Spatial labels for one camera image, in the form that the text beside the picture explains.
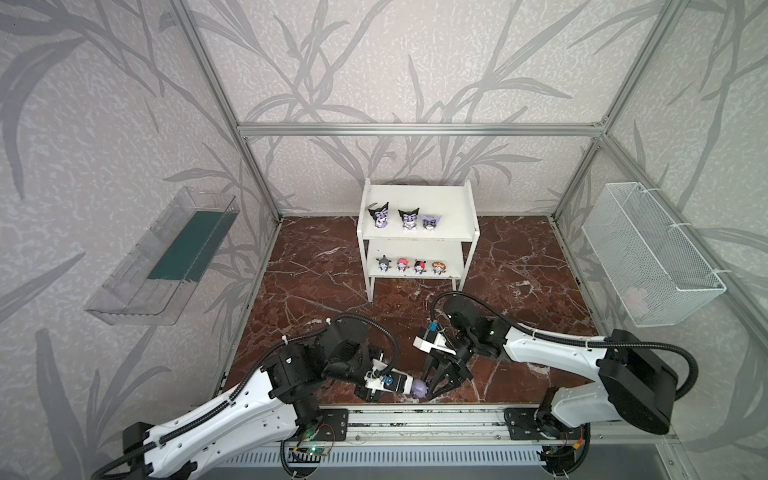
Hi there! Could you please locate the white two-tier shelf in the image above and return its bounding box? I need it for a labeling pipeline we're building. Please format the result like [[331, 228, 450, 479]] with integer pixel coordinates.
[[356, 179, 480, 302]]

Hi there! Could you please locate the red black blue toy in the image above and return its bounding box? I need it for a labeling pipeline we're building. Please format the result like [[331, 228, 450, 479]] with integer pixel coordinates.
[[413, 260, 427, 275]]

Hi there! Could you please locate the orange blue round toy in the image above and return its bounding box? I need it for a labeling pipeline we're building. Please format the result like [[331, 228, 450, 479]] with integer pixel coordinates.
[[432, 261, 447, 275]]

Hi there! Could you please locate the white wire mesh basket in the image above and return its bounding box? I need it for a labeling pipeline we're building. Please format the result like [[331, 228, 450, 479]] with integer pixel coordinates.
[[582, 182, 727, 327]]

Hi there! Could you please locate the purple hat figure toy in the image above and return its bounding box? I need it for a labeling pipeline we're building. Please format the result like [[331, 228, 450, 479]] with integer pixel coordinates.
[[411, 379, 429, 399]]

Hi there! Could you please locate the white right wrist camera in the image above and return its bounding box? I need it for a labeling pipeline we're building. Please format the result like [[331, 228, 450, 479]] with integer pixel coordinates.
[[413, 321, 456, 355]]

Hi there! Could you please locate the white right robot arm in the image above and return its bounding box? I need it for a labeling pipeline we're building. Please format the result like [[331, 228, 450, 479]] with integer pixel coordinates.
[[413, 291, 700, 436]]

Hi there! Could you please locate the black purple figure toy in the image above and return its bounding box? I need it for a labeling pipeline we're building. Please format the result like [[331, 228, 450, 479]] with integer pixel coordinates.
[[398, 208, 420, 231], [368, 202, 389, 229]]

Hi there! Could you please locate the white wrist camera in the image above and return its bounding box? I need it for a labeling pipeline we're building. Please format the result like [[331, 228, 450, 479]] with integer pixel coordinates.
[[365, 359, 414, 395], [413, 321, 456, 355]]

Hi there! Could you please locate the purple winged figure toy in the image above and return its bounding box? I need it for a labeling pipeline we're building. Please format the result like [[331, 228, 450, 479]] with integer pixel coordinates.
[[421, 215, 442, 231]]

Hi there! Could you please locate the clear plastic wall bin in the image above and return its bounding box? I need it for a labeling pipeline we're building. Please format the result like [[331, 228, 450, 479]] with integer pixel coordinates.
[[85, 187, 240, 326]]

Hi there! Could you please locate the pink toy in basket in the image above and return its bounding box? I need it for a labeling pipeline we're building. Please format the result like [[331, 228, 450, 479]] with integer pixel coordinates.
[[622, 287, 650, 317]]

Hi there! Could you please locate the aluminium frame horizontal bar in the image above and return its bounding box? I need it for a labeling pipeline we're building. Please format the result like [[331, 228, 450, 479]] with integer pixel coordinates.
[[237, 123, 603, 138]]

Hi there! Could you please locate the grey blue penguin toy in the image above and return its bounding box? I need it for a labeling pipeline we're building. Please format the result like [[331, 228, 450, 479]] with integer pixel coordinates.
[[377, 255, 392, 272]]

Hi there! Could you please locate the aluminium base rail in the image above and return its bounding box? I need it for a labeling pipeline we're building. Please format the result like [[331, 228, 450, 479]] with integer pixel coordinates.
[[209, 403, 679, 448]]

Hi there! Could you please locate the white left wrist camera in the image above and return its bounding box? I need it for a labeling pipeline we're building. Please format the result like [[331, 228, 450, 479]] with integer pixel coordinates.
[[365, 359, 414, 395]]

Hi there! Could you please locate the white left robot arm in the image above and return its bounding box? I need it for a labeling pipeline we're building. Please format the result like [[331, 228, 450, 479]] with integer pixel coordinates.
[[91, 313, 414, 479]]

